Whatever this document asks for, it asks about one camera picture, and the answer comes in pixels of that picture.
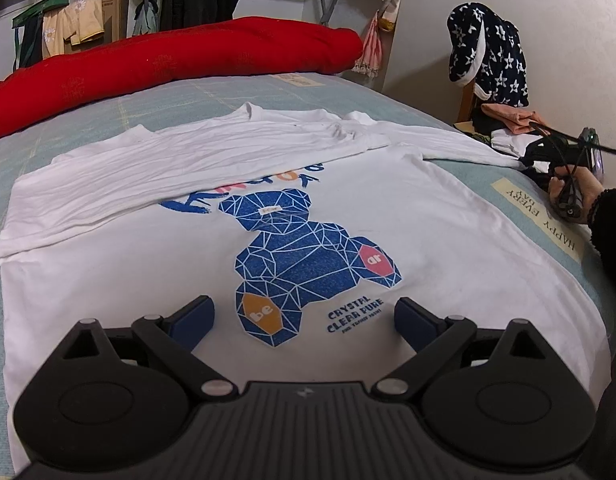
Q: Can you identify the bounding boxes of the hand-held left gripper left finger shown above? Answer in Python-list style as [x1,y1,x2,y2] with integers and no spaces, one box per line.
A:
[60,295,239,401]

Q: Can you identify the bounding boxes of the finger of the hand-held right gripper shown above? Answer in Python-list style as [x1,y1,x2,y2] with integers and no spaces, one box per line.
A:
[518,152,549,173]

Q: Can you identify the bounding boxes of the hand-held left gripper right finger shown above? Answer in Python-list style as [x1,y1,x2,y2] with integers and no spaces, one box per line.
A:
[373,297,544,401]

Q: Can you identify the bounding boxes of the white printed long-sleeve shirt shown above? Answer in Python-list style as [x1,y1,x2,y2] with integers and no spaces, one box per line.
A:
[0,101,611,471]

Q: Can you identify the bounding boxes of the white folded clothes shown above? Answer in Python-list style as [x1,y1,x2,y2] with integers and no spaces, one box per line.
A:
[490,127,531,153]

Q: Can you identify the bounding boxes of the person's right hand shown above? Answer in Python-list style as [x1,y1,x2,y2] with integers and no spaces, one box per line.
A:
[548,166,606,224]

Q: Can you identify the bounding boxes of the pink cloth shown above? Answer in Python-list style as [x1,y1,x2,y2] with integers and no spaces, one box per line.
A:
[480,103,544,136]

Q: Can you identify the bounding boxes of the wooden chair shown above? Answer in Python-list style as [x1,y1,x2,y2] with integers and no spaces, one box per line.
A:
[455,80,494,143]

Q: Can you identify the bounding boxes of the navy star-print garment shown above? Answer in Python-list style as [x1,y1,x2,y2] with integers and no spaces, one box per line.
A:
[447,2,530,108]

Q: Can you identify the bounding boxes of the rolled red quilt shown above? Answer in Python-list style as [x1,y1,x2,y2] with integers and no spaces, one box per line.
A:
[0,16,364,143]

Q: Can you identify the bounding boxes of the pale green hanging garment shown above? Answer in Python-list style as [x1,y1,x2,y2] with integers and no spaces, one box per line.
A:
[134,2,159,36]

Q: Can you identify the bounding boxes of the yellow flower-print garment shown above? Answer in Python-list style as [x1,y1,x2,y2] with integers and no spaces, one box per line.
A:
[42,0,105,58]

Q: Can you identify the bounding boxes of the green folding rack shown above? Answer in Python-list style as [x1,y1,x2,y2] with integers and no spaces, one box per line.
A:
[12,0,71,68]

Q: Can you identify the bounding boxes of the black cable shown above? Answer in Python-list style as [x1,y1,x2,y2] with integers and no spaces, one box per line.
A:
[530,122,616,218]

